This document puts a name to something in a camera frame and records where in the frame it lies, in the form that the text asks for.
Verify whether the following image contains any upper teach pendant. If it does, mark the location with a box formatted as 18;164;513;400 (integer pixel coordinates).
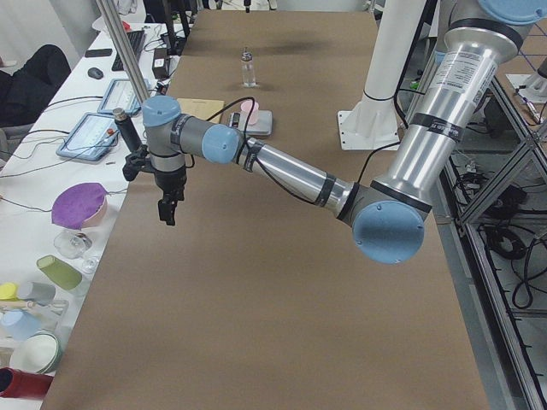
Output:
56;113;119;162

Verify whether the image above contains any black water bottle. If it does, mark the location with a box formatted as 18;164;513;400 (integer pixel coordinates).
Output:
112;108;142;152

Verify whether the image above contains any digital kitchen scale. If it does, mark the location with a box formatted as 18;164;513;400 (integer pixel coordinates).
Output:
228;109;274;138

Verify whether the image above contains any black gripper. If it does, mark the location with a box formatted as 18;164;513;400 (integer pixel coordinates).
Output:
155;168;187;226

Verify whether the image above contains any black power adapter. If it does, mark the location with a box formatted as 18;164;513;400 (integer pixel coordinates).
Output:
152;47;170;79

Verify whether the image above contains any computer mouse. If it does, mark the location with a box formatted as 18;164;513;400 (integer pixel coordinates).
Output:
87;67;104;79

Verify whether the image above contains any white green bowl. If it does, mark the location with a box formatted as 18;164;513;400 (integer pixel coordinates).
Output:
9;332;63;374

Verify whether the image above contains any green plastic cup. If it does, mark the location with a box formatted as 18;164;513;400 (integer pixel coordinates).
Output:
36;255;82;291

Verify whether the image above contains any grey cup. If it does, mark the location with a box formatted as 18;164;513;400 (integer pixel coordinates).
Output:
17;281;56;305

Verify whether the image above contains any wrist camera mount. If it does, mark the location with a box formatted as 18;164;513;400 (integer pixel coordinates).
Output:
122;144;154;182

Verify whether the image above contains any red cup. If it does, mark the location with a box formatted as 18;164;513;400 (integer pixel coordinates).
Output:
1;367;54;400

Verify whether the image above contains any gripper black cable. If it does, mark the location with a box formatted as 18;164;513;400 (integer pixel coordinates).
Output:
183;97;326;206

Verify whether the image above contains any wine glass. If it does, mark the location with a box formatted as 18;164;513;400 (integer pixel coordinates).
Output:
53;230;100;275

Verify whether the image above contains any pink plastic cup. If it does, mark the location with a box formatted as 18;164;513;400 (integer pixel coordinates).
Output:
240;99;260;126

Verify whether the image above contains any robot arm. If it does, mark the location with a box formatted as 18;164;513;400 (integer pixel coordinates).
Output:
104;10;447;274

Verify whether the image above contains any black keyboard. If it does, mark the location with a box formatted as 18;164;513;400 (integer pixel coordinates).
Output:
111;30;145;72

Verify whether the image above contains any bamboo cutting board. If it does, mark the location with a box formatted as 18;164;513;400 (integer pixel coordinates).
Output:
177;98;225;124

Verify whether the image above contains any glass sauce bottle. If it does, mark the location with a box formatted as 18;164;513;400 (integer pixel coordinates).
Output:
240;47;256;88

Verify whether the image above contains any light blue cup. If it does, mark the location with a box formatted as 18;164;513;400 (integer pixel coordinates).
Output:
1;309;42;341

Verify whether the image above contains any black smartphone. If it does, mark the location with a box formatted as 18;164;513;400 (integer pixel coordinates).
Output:
85;48;113;58

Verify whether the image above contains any yellow plastic cup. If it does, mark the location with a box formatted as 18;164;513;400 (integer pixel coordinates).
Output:
0;282;19;302

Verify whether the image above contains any aluminium frame post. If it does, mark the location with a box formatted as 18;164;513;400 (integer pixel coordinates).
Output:
96;0;150;104

